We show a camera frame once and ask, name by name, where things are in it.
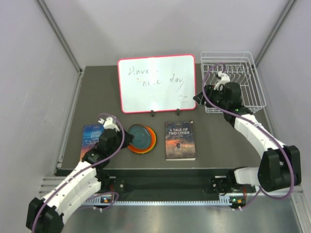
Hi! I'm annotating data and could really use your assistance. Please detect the Tale of Two Cities book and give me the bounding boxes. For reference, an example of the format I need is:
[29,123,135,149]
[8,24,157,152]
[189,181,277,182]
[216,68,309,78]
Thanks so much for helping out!
[165,120,196,161]

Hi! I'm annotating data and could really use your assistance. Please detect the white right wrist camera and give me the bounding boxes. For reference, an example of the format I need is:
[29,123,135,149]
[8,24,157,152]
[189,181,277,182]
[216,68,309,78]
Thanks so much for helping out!
[214,71,230,90]

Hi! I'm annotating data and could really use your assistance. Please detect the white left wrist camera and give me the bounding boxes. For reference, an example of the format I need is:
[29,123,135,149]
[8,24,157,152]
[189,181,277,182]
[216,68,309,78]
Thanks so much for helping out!
[98,116,120,132]

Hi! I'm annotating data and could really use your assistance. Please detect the pink framed whiteboard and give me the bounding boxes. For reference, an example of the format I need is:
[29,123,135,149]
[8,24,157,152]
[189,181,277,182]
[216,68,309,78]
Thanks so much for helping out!
[118,54,196,114]

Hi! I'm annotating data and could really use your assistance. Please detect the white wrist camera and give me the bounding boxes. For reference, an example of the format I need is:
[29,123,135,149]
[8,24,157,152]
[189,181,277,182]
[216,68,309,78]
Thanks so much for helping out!
[214,71,230,90]
[98,116,120,132]

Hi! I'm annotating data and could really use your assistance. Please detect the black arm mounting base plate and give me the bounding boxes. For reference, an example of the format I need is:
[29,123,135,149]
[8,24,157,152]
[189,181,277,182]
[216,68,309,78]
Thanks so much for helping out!
[97,168,242,196]

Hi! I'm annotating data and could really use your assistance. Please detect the orange plate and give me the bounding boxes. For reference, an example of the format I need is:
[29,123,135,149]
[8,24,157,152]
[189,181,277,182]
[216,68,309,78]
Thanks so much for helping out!
[128,124,156,154]

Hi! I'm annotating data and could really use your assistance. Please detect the dark teal ceramic plate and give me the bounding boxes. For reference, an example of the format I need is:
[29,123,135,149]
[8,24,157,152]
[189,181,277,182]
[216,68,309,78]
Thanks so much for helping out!
[128,124,152,150]

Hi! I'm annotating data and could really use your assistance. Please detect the aluminium frame rail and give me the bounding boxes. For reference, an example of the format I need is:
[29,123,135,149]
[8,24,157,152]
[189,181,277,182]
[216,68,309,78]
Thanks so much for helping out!
[38,176,304,207]

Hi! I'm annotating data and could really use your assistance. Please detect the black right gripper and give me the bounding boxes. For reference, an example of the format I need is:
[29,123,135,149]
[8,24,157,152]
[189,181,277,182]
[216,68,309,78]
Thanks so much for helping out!
[193,84,229,110]

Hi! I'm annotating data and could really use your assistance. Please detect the lime green plate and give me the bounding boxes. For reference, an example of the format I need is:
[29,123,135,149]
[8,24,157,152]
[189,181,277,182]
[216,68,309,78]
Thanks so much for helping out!
[145,134,157,153]

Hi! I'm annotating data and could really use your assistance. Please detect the white wire dish rack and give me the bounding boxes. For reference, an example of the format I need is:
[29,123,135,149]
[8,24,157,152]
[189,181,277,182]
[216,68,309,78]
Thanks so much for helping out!
[200,51,266,113]

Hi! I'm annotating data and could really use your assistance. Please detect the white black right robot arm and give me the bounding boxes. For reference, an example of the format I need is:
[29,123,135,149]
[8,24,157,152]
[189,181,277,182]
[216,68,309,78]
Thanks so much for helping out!
[193,82,301,192]

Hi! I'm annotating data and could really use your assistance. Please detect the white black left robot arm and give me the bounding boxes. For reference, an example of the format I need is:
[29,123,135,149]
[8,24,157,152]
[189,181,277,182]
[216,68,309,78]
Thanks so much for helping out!
[26,129,134,233]

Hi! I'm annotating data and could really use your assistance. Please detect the Jane Eyre book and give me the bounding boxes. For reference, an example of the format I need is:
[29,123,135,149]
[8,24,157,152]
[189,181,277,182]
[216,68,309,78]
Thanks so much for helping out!
[80,124,104,160]

